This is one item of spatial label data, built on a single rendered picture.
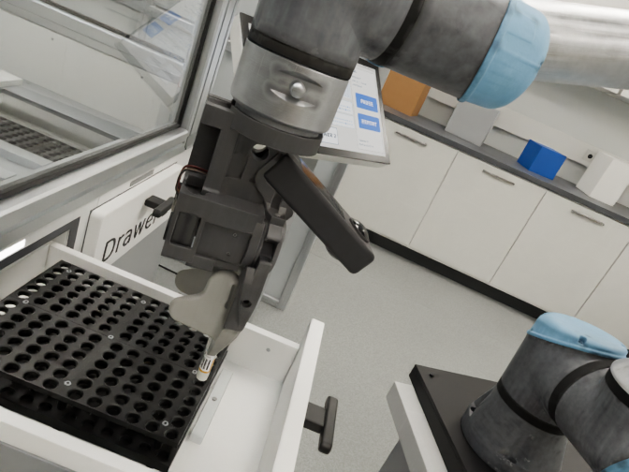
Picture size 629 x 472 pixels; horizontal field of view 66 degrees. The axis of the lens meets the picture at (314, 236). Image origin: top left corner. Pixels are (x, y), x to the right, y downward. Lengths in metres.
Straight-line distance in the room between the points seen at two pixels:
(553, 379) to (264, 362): 0.38
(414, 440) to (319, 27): 0.66
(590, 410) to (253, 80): 0.55
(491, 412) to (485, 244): 2.77
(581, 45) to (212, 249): 0.39
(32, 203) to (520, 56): 0.47
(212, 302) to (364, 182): 3.04
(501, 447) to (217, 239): 0.56
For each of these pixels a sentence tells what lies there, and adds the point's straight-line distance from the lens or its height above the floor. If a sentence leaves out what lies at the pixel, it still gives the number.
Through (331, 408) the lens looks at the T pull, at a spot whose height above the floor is 0.91.
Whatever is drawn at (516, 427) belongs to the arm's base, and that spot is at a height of 0.87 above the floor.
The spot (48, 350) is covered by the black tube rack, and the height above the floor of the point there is 0.90.
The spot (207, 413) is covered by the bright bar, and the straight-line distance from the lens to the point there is 0.57.
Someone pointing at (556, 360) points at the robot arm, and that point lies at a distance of 0.74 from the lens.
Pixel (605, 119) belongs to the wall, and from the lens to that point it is 4.24.
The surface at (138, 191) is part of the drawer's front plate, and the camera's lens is 0.79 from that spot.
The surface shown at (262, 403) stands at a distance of 0.62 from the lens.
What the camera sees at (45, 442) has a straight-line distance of 0.47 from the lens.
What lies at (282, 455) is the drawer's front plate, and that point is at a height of 0.93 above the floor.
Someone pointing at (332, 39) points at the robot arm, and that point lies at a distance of 0.32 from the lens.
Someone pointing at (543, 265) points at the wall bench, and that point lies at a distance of 3.65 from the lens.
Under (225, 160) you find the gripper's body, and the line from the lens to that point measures 0.35.
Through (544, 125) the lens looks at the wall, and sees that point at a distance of 4.08.
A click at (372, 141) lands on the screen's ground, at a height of 1.01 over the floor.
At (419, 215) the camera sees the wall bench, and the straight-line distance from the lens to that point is 3.45.
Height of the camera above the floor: 1.25
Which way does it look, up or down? 22 degrees down
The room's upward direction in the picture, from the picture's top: 24 degrees clockwise
